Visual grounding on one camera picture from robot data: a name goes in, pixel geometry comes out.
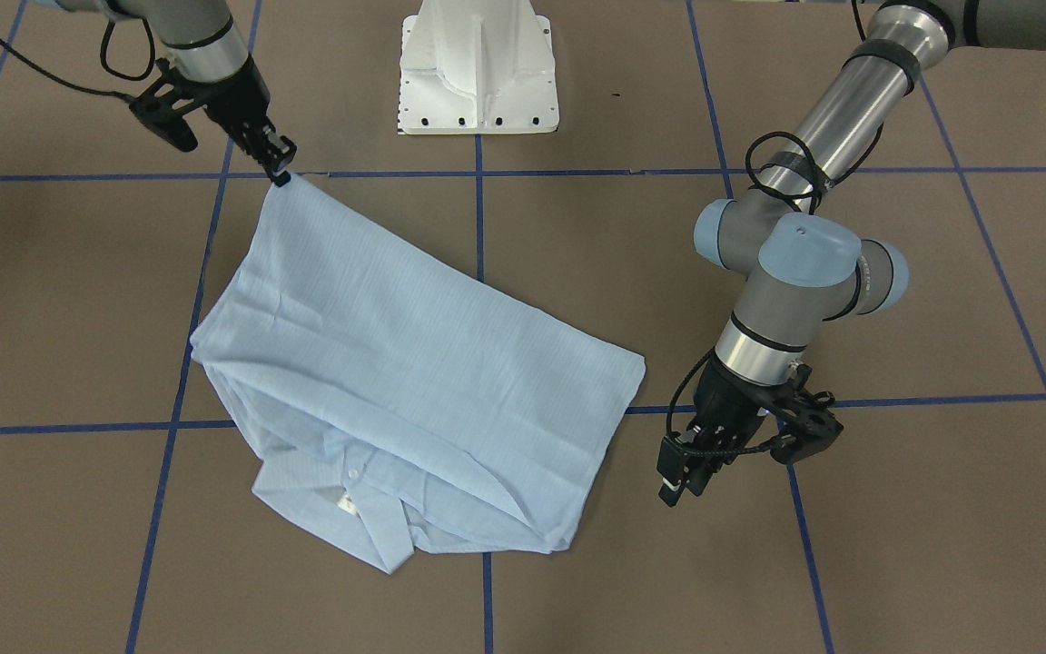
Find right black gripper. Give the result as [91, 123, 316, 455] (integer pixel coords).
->
[203, 59, 296, 189]

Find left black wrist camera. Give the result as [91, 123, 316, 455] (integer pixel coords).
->
[763, 363, 844, 465]

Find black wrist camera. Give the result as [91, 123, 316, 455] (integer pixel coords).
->
[128, 77, 203, 153]
[763, 363, 844, 465]

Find white camera mast base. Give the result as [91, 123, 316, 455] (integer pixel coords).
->
[396, 1, 560, 135]

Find light blue button-up shirt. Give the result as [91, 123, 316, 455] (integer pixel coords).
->
[191, 177, 645, 574]

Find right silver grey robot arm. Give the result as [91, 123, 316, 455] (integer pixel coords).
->
[25, 1, 296, 187]

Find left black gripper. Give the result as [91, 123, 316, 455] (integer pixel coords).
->
[657, 351, 781, 508]

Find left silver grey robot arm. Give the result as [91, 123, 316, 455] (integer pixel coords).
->
[656, 1, 1046, 506]

